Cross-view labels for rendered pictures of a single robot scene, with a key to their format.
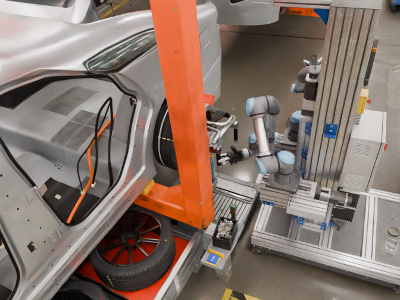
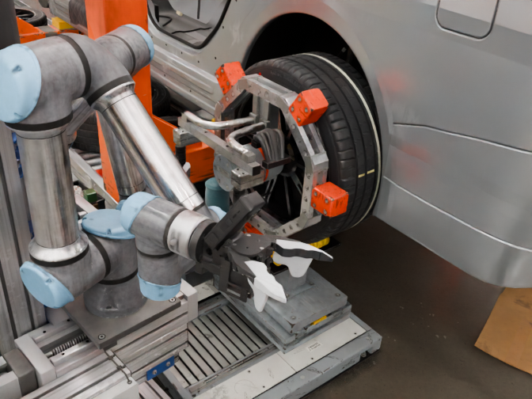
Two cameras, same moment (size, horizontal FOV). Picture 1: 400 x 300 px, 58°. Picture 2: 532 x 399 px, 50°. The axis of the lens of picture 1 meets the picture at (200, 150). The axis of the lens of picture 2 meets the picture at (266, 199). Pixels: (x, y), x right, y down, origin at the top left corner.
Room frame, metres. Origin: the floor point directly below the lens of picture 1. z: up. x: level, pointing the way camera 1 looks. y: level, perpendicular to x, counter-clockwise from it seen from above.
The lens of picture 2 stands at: (2.92, -1.71, 1.76)
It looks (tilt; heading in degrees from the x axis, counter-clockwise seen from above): 31 degrees down; 108
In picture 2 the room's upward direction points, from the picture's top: 4 degrees clockwise
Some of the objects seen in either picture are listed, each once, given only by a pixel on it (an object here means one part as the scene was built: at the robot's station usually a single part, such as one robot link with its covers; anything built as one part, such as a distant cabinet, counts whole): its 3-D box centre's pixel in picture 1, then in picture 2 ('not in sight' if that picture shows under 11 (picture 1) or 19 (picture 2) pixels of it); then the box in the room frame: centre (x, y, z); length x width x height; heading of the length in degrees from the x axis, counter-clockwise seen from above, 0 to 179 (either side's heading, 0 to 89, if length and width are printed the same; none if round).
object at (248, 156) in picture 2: (219, 116); (256, 130); (2.38, -0.18, 1.03); 0.19 x 0.18 x 0.11; 58
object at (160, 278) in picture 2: not in sight; (165, 262); (2.50, -0.98, 1.12); 0.11 x 0.08 x 0.11; 78
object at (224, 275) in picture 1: (222, 262); not in sight; (1.55, -0.08, 0.21); 0.10 x 0.10 x 0.42; 58
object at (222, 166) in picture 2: (209, 138); (248, 165); (2.32, -0.09, 0.85); 0.21 x 0.14 x 0.14; 58
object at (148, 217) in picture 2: not in sight; (156, 221); (2.50, -0.99, 1.21); 0.11 x 0.08 x 0.09; 168
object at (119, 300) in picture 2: (297, 131); (115, 280); (2.26, -0.81, 0.87); 0.15 x 0.15 x 0.10
